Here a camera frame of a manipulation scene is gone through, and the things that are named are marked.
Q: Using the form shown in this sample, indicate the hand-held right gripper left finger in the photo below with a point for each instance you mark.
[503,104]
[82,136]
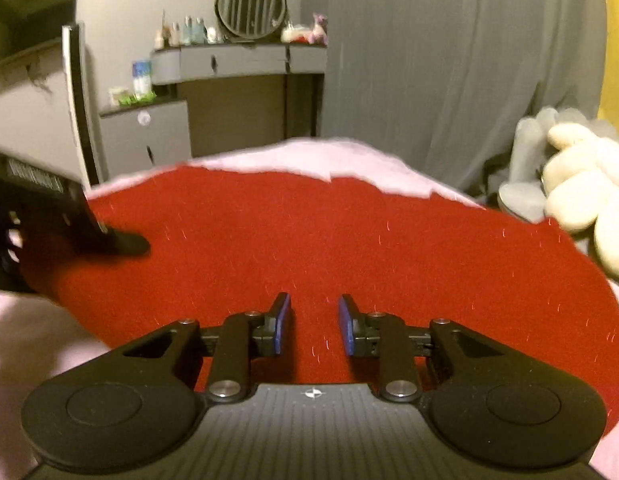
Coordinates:
[283,325]

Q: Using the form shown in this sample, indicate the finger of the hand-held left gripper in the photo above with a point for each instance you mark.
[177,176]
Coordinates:
[124,244]

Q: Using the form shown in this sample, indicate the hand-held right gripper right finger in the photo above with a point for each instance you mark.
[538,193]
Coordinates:
[345,325]

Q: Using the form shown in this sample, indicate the red knitted cardigan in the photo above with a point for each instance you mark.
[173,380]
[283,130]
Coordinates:
[339,250]

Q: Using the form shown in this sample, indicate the grey drawer cabinet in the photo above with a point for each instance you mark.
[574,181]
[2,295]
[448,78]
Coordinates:
[144,140]

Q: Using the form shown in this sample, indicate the white and black standing panel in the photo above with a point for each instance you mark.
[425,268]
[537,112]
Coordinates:
[81,110]

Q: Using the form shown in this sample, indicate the small white box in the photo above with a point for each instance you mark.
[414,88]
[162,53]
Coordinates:
[117,96]

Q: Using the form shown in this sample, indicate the green packet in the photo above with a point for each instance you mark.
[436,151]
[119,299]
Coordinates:
[137,98]

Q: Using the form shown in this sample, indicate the blue and white box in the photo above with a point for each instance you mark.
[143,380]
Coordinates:
[142,77]

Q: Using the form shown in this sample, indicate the pink blanket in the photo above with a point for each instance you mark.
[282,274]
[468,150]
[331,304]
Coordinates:
[309,157]

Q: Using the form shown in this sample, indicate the small reed diffuser bottle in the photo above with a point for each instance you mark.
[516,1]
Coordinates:
[160,40]

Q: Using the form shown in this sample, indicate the white cosmetic bottle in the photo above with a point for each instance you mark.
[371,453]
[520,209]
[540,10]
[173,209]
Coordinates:
[176,35]

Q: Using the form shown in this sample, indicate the grey dressing table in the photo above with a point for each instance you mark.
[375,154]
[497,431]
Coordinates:
[239,60]

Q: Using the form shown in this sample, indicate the blue cosmetic bottle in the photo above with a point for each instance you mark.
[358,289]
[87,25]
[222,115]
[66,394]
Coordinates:
[188,31]
[200,31]

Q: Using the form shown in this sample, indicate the white cosmetic jar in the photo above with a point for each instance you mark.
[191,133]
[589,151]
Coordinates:
[214,35]

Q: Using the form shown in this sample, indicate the round black-framed mirror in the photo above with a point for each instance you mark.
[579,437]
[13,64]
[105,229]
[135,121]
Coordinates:
[250,5]

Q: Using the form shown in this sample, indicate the white bowl with red contents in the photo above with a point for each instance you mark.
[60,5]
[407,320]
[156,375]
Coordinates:
[294,34]

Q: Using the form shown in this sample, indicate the cream flower-shaped cushion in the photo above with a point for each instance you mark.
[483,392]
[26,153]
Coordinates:
[584,195]

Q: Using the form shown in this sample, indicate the grey curtain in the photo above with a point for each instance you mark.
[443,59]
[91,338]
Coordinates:
[439,60]

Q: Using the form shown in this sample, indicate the pink plush toy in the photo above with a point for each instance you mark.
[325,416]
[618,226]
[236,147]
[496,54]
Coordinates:
[320,30]

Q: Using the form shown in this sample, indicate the yellow curtain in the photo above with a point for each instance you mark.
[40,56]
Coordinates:
[617,60]

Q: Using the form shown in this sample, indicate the wall-mounted shelf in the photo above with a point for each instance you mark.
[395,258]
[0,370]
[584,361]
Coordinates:
[24,65]

